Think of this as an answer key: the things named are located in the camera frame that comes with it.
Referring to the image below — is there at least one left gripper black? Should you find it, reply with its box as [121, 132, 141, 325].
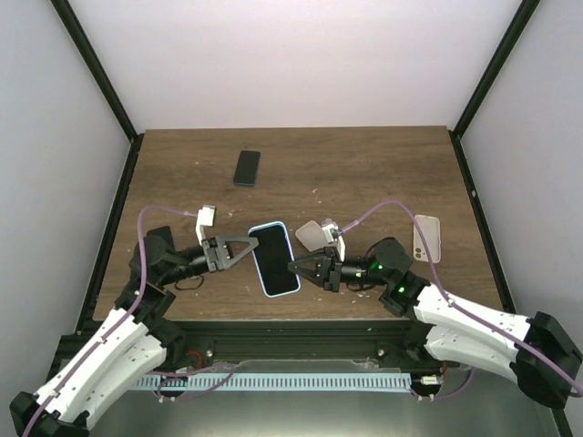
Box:
[161, 236, 261, 286]

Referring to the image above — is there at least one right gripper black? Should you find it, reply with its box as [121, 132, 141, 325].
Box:
[288, 247, 390, 293]

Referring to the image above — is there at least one beige phone case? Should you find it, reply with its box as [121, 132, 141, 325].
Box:
[413, 215, 442, 263]
[295, 220, 327, 252]

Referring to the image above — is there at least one light blue phone case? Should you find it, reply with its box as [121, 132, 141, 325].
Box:
[247, 221, 302, 299]

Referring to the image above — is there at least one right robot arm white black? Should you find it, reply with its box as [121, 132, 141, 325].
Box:
[288, 238, 582, 409]

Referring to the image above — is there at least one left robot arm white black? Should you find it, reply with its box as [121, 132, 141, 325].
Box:
[9, 227, 259, 436]

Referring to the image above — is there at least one blue phone far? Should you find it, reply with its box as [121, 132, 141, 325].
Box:
[233, 150, 261, 187]

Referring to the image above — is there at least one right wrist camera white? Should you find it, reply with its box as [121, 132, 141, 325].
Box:
[321, 218, 346, 261]

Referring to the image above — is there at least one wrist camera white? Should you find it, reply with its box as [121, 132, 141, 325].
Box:
[321, 218, 346, 261]
[195, 205, 216, 243]

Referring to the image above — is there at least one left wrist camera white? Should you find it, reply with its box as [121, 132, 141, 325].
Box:
[195, 205, 216, 243]

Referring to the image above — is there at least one black aluminium frame rail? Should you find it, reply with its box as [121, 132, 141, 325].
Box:
[26, 127, 573, 437]

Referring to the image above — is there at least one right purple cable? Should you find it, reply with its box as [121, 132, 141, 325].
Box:
[341, 198, 583, 395]

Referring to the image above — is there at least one purple cable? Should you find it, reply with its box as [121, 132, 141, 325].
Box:
[20, 205, 201, 437]
[341, 198, 583, 395]

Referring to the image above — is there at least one slotted cable duct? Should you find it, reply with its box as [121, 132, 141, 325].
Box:
[162, 372, 412, 392]

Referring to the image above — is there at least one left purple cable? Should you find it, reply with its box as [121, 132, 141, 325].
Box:
[20, 205, 201, 437]

